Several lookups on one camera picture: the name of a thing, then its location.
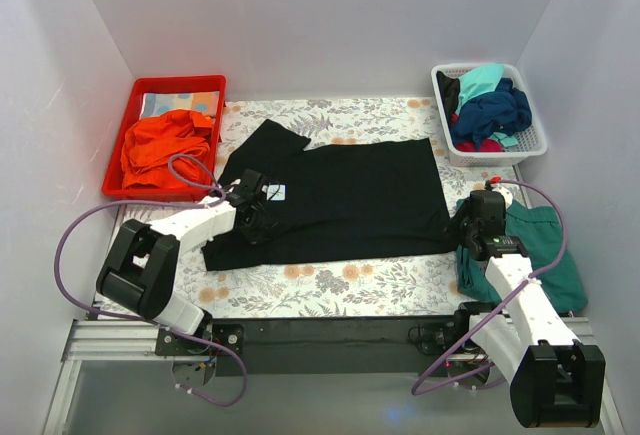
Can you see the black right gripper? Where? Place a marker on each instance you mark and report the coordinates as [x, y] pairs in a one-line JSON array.
[[460, 228]]

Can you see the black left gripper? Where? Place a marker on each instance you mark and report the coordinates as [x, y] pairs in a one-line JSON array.
[[260, 222]]

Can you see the black t shirt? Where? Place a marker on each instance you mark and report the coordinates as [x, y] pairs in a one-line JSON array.
[[336, 202]]

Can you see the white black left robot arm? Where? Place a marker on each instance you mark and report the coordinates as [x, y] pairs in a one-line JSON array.
[[140, 268]]

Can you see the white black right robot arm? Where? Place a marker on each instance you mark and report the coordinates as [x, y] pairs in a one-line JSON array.
[[554, 378]]

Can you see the magenta red garment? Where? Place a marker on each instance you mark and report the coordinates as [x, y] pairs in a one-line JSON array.
[[480, 145]]

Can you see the floral table mat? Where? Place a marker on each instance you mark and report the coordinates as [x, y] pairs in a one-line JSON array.
[[424, 285]]

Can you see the white plastic basket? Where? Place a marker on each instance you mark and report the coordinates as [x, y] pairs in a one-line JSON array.
[[531, 142]]

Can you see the navy blue t shirt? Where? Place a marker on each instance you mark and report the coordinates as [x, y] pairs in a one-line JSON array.
[[505, 110]]

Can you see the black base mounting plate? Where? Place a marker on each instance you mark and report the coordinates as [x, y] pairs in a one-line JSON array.
[[347, 345]]

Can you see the orange t shirt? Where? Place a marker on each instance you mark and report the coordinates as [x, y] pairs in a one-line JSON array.
[[150, 143]]

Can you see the black garment in basket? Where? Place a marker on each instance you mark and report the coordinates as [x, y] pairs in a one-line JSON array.
[[449, 89]]

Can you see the teal mint t shirt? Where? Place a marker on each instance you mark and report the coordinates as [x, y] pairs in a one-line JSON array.
[[478, 81]]

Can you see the red plastic tray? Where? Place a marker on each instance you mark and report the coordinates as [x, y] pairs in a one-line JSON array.
[[112, 184]]

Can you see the pastel patterned folded cloth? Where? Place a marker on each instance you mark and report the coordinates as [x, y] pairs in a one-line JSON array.
[[157, 104]]

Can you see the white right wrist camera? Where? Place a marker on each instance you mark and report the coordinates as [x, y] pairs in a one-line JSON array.
[[496, 184]]

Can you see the aluminium frame rail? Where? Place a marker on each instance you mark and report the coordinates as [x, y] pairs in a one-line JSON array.
[[125, 377]]

